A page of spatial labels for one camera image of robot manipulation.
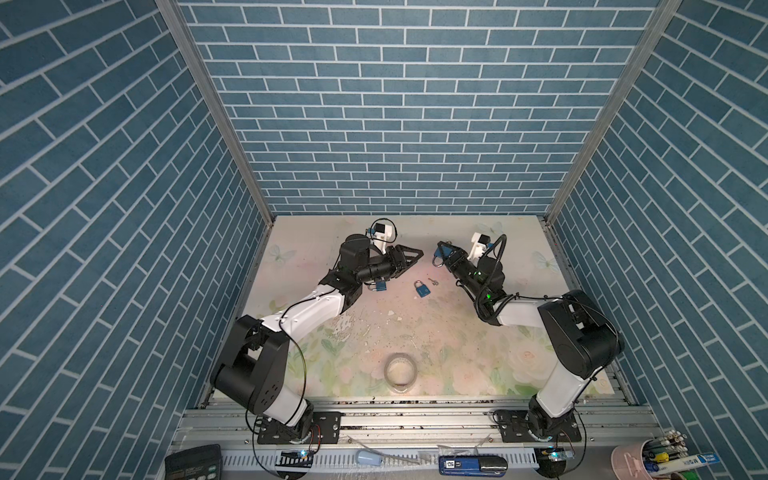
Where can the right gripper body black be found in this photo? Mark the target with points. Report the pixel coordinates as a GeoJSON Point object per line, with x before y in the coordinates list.
{"type": "Point", "coordinates": [464, 270]}

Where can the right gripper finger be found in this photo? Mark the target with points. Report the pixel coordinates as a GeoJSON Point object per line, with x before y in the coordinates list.
{"type": "Point", "coordinates": [445, 256]}
{"type": "Point", "coordinates": [448, 248]}

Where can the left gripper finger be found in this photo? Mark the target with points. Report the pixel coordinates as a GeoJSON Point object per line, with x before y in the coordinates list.
{"type": "Point", "coordinates": [408, 251]}
{"type": "Point", "coordinates": [408, 259]}

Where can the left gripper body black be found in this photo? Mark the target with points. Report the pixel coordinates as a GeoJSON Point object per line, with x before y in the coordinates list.
{"type": "Point", "coordinates": [380, 267]}

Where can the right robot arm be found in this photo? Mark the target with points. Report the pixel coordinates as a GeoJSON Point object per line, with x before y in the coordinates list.
{"type": "Point", "coordinates": [583, 339]}

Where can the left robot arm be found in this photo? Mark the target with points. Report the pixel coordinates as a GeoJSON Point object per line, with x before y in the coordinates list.
{"type": "Point", "coordinates": [251, 366]}

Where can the clear tape roll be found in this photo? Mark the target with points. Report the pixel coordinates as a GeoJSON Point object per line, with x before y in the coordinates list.
{"type": "Point", "coordinates": [400, 372]}

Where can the light blue small object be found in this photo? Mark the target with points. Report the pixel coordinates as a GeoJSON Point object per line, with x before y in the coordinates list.
{"type": "Point", "coordinates": [368, 458]}

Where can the blue black device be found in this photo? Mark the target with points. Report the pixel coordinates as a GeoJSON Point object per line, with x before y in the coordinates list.
{"type": "Point", "coordinates": [493, 466]}

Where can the pink pen cup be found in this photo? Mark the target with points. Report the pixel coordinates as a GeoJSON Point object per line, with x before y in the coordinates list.
{"type": "Point", "coordinates": [627, 463]}

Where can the black calculator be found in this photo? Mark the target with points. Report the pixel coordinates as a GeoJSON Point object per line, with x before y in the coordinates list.
{"type": "Point", "coordinates": [198, 463]}

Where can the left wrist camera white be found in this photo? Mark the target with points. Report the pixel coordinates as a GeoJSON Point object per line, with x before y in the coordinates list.
{"type": "Point", "coordinates": [382, 233]}

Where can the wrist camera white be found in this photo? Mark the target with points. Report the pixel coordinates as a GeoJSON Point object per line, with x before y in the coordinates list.
{"type": "Point", "coordinates": [480, 243]}
{"type": "Point", "coordinates": [382, 233]}

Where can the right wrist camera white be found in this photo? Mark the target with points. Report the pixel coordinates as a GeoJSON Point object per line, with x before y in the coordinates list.
{"type": "Point", "coordinates": [480, 243]}

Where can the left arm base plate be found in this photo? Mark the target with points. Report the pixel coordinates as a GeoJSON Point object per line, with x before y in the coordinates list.
{"type": "Point", "coordinates": [323, 427]}

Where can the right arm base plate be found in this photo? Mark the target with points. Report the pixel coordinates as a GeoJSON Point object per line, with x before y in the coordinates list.
{"type": "Point", "coordinates": [536, 426]}

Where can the aluminium mounting rail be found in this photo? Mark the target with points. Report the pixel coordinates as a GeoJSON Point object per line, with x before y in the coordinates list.
{"type": "Point", "coordinates": [423, 423]}

